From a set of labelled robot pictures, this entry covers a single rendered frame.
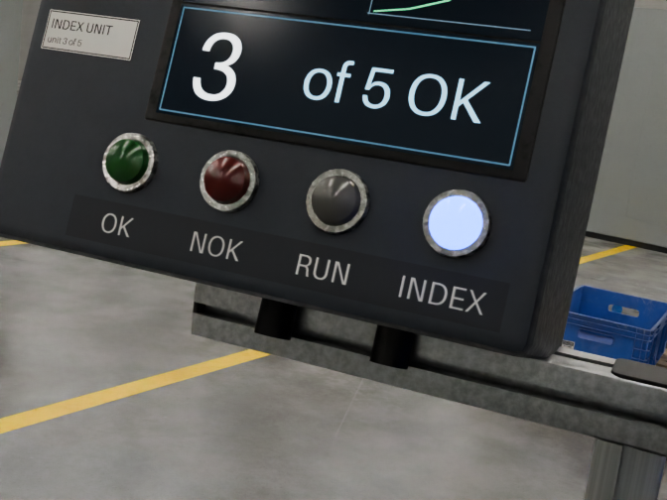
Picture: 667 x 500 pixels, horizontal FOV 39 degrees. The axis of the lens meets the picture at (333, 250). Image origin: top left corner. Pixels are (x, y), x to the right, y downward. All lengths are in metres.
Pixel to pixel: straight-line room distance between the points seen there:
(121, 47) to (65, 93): 0.04
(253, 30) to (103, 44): 0.08
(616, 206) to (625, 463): 7.86
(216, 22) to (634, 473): 0.27
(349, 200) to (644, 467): 0.17
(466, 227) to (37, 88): 0.22
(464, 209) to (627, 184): 7.91
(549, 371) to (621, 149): 7.86
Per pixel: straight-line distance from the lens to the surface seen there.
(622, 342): 3.69
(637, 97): 8.25
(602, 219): 8.34
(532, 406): 0.43
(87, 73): 0.45
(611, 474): 0.44
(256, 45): 0.41
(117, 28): 0.45
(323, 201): 0.37
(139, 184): 0.42
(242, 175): 0.39
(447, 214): 0.36
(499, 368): 0.43
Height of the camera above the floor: 1.17
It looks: 11 degrees down
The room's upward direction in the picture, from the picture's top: 7 degrees clockwise
